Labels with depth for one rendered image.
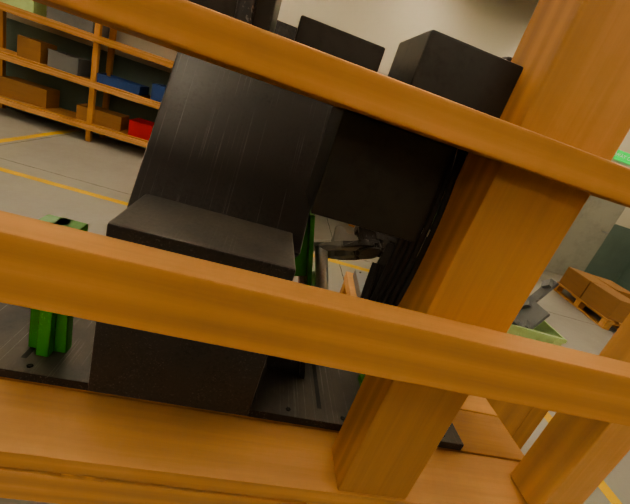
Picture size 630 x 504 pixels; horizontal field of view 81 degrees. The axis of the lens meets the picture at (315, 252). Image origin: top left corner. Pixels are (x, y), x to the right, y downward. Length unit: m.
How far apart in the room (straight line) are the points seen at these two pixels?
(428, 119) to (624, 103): 0.26
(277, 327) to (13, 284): 0.30
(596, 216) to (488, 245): 8.16
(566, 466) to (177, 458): 0.74
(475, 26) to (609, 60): 6.49
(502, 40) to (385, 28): 1.86
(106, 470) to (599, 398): 0.79
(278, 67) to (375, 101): 0.10
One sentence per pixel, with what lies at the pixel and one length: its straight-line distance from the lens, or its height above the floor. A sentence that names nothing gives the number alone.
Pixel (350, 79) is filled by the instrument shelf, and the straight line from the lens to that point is 0.40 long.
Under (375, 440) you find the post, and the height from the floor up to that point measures 1.02.
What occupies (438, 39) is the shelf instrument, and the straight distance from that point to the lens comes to 0.53.
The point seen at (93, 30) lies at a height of 1.47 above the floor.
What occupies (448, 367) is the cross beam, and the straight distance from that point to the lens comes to 0.57.
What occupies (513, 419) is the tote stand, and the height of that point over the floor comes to 0.57.
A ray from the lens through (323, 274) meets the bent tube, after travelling 0.84.
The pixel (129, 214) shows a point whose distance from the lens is 0.68.
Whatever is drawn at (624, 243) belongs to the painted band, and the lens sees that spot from 9.41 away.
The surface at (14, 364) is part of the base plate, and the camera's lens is 0.90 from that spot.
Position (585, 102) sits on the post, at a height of 1.59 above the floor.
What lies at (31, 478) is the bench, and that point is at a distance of 0.83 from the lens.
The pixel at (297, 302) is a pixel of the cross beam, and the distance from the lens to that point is 0.45.
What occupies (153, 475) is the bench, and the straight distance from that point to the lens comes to 0.76.
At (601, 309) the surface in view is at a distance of 6.55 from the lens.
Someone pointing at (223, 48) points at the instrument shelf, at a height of 1.51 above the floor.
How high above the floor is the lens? 1.49
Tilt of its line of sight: 21 degrees down
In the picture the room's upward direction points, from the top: 19 degrees clockwise
